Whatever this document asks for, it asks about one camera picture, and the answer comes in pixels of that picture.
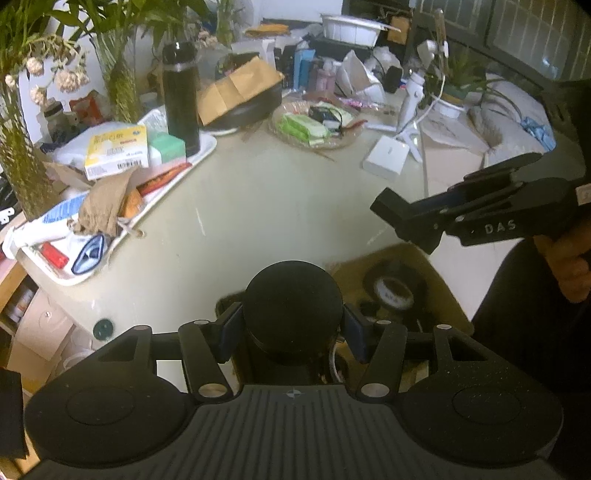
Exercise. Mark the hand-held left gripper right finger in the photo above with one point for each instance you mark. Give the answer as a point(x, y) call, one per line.
point(355, 334)

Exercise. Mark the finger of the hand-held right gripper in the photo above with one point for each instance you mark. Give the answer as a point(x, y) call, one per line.
point(489, 177)
point(498, 221)

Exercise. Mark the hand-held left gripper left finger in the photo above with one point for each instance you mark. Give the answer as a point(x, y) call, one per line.
point(231, 332)

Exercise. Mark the black tape roll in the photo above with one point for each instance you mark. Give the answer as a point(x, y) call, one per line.
point(392, 288)

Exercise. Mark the black cylinder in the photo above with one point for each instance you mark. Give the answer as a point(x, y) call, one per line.
point(293, 300)

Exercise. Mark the brown cardboard box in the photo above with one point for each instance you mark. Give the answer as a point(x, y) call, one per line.
point(443, 286)

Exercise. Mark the person's right forearm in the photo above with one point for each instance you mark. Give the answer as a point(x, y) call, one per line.
point(521, 346)

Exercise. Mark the person's right hand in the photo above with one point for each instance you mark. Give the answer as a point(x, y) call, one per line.
point(572, 263)

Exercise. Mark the potted plant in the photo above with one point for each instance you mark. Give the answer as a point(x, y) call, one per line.
point(461, 83)

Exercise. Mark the white flat box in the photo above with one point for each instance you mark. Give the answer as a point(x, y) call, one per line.
point(387, 158)

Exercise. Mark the white gimbal stand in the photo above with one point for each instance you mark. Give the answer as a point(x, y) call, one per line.
point(411, 106)

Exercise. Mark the dark green round cap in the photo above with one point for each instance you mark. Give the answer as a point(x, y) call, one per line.
point(102, 328)

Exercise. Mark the blue face mask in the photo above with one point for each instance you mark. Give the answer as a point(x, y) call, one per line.
point(90, 254)

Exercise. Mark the wooden skewer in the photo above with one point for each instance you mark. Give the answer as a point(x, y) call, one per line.
point(328, 157)

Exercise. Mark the orange packet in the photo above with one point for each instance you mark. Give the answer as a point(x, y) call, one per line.
point(131, 203)

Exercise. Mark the red packet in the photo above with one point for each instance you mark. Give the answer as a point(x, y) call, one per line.
point(164, 179)

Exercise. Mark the small black box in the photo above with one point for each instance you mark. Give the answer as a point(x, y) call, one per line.
point(325, 117)

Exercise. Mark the glass plate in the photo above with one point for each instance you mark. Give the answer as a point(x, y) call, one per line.
point(318, 138)

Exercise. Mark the white tray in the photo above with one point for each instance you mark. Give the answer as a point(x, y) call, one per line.
point(198, 147)

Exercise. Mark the pink bottle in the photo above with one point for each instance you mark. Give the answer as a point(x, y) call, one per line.
point(326, 77)

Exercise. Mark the green wipes packet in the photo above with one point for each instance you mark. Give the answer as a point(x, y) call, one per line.
point(302, 128)

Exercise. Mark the white food container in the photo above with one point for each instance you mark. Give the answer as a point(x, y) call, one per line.
point(353, 28)

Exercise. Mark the yellow box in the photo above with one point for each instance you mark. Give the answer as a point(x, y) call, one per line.
point(117, 150)

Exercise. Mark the blue carton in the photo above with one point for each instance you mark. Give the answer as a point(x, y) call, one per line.
point(303, 69)

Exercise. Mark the white blue-printed bag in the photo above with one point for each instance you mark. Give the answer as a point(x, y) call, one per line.
point(41, 226)

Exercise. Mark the black thermos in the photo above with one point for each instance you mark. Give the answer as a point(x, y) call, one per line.
point(181, 101)

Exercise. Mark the brown paper envelope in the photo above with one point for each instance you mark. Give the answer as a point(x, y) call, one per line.
point(235, 85)

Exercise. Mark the white carton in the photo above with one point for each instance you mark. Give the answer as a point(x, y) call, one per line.
point(268, 53)

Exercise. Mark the yellow cloth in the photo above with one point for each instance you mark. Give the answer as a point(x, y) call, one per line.
point(267, 31)

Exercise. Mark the tall glass vase with stems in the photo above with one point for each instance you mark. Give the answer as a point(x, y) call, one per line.
point(23, 152)

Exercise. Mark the small glass vase with stems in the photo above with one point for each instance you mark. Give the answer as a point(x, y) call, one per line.
point(226, 23)

